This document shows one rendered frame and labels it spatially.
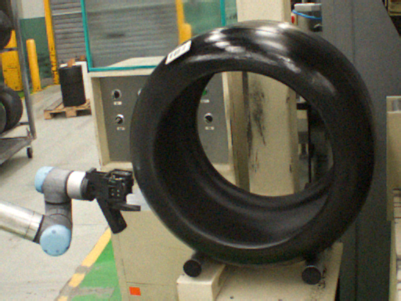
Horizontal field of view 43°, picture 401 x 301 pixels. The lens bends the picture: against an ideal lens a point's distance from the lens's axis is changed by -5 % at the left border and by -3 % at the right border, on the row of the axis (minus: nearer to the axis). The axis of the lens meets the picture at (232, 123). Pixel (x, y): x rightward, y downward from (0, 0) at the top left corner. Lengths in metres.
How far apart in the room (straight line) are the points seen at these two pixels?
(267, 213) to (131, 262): 0.93
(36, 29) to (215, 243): 10.19
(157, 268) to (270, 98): 1.00
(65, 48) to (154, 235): 9.13
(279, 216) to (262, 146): 0.21
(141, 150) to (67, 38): 9.90
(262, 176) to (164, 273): 0.81
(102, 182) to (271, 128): 0.48
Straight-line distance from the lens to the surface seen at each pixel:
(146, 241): 2.16
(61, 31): 11.05
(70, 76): 7.58
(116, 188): 1.36
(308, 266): 1.21
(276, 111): 1.47
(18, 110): 5.62
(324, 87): 1.05
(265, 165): 1.51
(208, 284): 1.28
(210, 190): 1.45
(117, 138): 2.10
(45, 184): 1.46
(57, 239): 1.34
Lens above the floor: 1.52
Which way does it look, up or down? 14 degrees down
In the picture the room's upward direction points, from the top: 5 degrees counter-clockwise
